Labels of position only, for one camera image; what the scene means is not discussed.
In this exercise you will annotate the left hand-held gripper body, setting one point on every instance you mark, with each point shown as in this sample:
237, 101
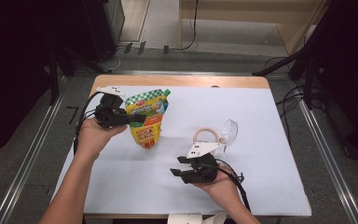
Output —
108, 113

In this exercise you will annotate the metal floor rail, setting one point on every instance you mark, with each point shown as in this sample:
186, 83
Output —
28, 161
329, 155

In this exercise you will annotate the white plastic object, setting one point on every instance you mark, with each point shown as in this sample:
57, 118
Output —
186, 219

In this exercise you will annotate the wooden table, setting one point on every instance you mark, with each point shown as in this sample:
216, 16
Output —
199, 81

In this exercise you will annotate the light wooden shelf unit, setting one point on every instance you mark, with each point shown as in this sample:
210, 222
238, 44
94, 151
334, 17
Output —
236, 12

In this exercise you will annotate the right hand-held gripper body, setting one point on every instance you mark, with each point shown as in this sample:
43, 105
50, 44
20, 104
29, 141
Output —
202, 172

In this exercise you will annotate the dark curtain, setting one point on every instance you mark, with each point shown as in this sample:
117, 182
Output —
12, 62
351, 62

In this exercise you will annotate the yellow green spout pouch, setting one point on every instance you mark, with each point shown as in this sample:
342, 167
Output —
147, 133

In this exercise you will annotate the dark floor bracket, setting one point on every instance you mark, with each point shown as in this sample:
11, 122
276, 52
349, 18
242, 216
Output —
128, 48
166, 49
141, 47

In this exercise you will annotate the white paper sheet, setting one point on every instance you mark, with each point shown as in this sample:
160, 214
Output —
261, 174

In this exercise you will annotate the black cabinet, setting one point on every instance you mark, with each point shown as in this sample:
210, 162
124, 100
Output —
105, 28

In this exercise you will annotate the person's left hand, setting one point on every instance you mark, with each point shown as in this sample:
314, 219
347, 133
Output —
93, 140

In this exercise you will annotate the person's right hand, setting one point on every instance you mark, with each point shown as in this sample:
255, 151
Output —
225, 189

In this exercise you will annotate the black metal stand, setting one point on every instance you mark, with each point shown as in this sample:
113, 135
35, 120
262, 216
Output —
307, 68
54, 77

